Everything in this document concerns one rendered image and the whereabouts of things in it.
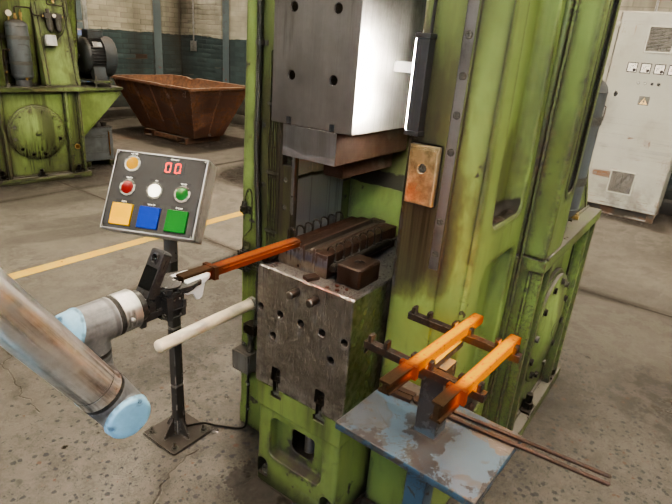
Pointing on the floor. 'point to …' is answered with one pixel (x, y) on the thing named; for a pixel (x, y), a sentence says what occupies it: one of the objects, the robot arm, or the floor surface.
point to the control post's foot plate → (168, 440)
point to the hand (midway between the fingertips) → (203, 271)
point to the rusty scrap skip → (181, 105)
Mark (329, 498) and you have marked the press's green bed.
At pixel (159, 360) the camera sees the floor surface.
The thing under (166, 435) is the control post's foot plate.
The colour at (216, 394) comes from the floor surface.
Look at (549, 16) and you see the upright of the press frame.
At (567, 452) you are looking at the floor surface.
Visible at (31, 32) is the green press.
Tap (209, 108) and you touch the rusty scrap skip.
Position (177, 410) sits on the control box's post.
